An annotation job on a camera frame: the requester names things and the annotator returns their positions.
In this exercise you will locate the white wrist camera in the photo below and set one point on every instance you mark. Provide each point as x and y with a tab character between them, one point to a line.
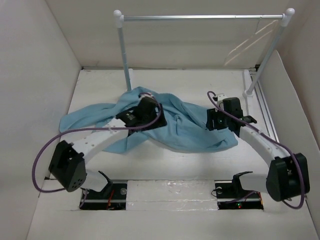
219	98
145	95

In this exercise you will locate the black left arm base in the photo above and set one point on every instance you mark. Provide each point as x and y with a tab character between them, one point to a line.
115	200

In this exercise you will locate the aluminium side rail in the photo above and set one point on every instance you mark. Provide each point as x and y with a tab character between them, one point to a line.
266	114

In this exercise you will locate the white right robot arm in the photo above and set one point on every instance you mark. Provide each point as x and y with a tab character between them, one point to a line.
287	176

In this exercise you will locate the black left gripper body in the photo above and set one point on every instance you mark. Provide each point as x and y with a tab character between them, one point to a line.
148	120

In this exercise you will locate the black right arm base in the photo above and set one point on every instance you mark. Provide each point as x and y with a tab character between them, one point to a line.
230	197

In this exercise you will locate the light blue trousers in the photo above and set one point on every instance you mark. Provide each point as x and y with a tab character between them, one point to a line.
185	130

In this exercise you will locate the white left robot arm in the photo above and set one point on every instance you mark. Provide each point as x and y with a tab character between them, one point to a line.
68	164

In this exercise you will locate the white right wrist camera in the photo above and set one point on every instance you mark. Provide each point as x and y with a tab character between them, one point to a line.
219	98

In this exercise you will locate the cream plastic clothes hanger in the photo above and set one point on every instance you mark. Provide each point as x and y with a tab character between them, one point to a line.
251	51

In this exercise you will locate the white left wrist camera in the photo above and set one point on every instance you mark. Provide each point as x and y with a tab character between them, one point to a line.
145	95

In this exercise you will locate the white metal clothes rack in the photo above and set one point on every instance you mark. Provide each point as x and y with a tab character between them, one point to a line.
284	19

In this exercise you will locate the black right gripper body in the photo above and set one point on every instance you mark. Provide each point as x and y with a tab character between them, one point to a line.
220	119

